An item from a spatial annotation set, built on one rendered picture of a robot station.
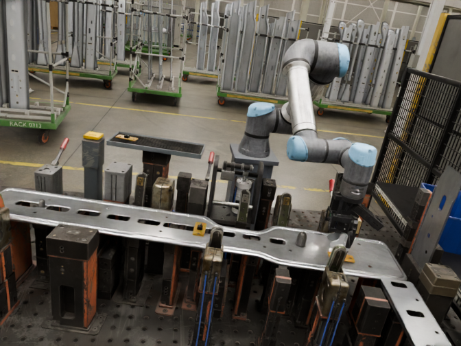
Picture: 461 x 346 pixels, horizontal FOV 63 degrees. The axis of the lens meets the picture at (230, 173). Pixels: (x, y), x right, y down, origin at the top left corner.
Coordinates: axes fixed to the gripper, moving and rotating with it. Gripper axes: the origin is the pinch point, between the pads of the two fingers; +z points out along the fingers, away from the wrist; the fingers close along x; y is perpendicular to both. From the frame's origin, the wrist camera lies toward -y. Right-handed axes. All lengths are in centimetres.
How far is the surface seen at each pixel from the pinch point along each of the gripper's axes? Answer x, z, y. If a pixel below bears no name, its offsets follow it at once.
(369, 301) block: 16.8, 4.7, -4.7
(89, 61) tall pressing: -693, 49, 362
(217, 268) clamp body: 16.8, 0.1, 38.9
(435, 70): -270, -44, -140
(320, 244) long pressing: -7.2, 2.5, 5.4
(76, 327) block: 16, 30, 80
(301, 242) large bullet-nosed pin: -3.5, 0.7, 12.8
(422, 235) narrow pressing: -7.1, -6.0, -26.7
